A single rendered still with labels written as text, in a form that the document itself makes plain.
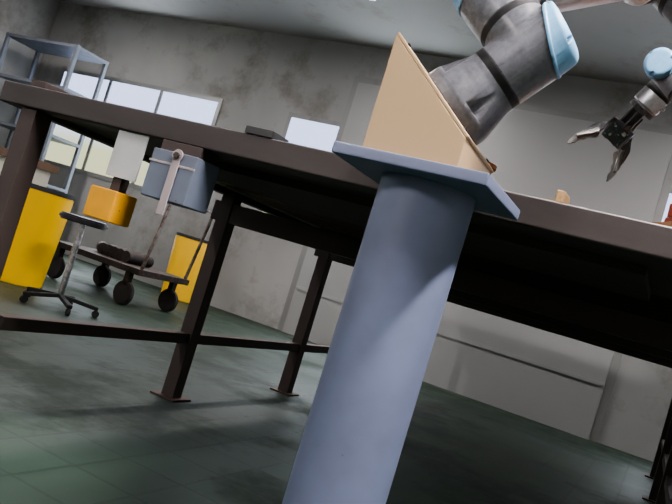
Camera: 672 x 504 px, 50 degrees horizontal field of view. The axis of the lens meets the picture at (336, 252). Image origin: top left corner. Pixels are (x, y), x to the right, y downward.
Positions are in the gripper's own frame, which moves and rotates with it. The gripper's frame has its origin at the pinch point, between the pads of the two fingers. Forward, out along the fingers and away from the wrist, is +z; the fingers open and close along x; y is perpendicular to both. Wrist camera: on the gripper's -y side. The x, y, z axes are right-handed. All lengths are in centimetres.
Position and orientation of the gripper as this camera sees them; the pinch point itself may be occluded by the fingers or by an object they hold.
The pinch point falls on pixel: (586, 162)
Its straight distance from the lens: 213.7
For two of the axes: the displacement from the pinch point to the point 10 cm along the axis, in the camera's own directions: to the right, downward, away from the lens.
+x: 6.6, 7.2, -1.9
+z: -6.2, 6.8, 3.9
